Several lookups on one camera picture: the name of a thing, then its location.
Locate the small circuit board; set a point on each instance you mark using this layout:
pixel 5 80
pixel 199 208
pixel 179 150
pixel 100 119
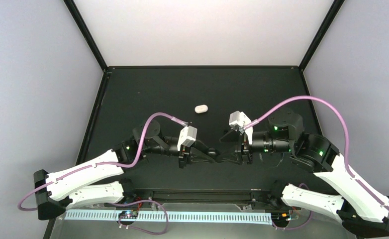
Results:
pixel 284 217
pixel 128 215

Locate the black vertical frame post right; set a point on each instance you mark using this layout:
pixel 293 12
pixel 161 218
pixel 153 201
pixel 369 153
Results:
pixel 320 34

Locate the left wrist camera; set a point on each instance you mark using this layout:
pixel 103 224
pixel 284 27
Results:
pixel 187 137

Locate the black vertical frame post left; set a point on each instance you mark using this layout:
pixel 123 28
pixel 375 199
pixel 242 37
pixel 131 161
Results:
pixel 79 21

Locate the white earbud charging case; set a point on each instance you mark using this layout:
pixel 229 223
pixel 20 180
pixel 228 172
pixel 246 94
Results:
pixel 200 109

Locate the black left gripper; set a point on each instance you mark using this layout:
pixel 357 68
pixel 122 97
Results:
pixel 184 152

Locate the small circuit board left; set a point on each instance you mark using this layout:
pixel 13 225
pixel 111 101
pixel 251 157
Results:
pixel 128 215

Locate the small circuit board right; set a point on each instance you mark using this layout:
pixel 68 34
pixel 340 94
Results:
pixel 284 217

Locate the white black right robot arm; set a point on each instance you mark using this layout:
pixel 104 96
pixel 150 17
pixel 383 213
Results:
pixel 357 206

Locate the white slotted cable duct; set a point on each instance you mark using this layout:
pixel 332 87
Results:
pixel 173 216

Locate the black front rail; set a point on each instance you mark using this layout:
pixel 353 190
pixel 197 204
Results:
pixel 203 196

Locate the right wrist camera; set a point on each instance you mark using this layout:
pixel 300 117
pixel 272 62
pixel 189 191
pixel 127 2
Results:
pixel 239 120

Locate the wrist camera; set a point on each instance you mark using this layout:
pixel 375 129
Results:
pixel 187 137
pixel 239 120

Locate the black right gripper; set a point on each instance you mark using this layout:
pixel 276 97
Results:
pixel 241 138

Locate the black vertical frame post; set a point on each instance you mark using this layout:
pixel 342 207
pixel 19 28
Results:
pixel 320 34
pixel 79 21

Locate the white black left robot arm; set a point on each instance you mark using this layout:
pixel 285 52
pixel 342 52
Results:
pixel 56 192

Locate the small black oval object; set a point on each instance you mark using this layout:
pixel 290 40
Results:
pixel 215 155

